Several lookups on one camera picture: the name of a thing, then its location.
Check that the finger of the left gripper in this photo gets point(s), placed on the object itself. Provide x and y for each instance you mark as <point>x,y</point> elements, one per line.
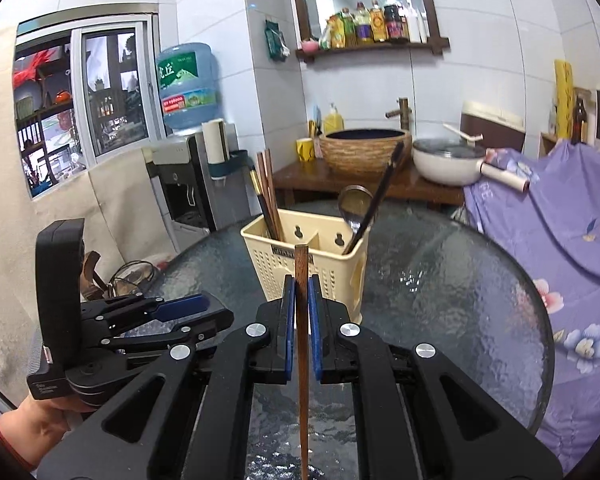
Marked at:
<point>204,328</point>
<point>139,308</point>

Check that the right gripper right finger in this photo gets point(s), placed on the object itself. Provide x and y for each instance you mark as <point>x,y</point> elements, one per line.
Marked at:
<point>314,298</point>

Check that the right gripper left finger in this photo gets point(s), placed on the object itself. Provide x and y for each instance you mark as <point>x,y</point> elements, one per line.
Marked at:
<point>289,299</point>

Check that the black gold-banded chopstick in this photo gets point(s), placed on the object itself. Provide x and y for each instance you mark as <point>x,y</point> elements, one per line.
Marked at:
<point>263,204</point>

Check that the brown wooden chopstick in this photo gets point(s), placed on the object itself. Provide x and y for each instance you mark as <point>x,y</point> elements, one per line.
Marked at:
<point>266,195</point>
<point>271,190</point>

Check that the large steel spoon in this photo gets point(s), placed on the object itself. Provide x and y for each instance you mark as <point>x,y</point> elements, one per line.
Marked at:
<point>353,203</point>

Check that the person left hand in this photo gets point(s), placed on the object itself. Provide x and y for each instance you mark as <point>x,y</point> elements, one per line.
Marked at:
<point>30,431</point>

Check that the long curved wooden chopstick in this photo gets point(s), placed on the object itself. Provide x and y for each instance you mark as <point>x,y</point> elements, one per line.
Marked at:
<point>301,274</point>

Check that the wooden stool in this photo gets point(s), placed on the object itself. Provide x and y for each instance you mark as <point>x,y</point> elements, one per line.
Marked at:
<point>92,286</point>

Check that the wooden counter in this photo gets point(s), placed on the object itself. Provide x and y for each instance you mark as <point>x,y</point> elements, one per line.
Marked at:
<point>303,182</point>

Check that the water dispenser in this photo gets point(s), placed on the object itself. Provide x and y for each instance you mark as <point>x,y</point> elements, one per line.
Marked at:
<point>192,204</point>

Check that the yellow mug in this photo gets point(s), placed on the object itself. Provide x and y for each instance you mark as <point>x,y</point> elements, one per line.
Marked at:
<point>305,149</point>

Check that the round glass table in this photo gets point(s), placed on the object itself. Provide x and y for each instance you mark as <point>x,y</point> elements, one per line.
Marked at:
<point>427,279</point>

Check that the woven brown basin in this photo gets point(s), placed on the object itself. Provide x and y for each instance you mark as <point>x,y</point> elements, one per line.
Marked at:
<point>362,152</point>

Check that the yellow soap bottle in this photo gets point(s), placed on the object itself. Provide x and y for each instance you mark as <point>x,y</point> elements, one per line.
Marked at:
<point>333,121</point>

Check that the white cooking pot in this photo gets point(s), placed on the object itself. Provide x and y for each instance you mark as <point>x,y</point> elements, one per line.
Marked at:
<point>459,163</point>

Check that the bronze faucet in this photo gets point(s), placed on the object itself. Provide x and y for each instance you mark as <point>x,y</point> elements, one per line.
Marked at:
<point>403,112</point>

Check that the blue water bottle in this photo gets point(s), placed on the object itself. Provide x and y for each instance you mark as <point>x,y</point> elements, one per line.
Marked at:
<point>187,81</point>

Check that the purple floral cloth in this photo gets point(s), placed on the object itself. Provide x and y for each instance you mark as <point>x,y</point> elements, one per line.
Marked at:
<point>553,231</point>

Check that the wooden wall shelf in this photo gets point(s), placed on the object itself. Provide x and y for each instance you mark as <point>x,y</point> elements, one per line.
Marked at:
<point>328,27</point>

